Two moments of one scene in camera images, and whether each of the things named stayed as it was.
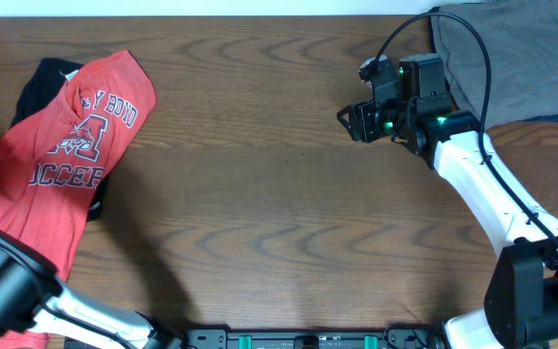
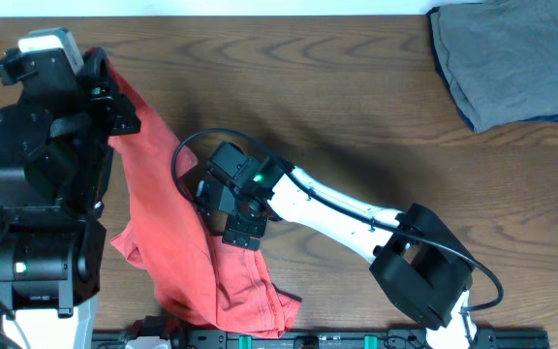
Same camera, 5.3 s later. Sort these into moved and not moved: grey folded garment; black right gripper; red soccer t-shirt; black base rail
Moved: black right gripper; red soccer t-shirt
Not moved: grey folded garment; black base rail
